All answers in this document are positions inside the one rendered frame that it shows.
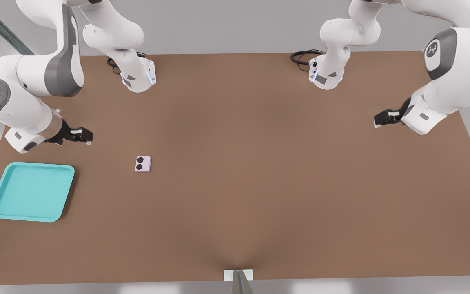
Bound pale blue-green tray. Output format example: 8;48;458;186
0;162;75;223

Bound pale lilac phone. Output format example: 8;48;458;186
135;156;152;173

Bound black cable loop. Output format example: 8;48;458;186
290;49;324;73
107;52;147;75

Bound silver frame post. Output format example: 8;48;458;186
0;0;35;56
224;269;254;294

